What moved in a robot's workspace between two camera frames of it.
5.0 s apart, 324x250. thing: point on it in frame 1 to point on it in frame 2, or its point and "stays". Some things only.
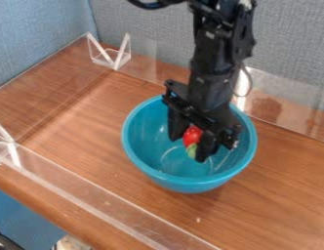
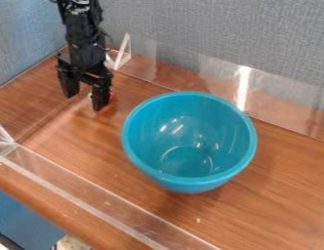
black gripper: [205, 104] to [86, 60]
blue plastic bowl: [164, 157] stays
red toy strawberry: [191, 137] to [112, 95]
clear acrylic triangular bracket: [110, 57] stays
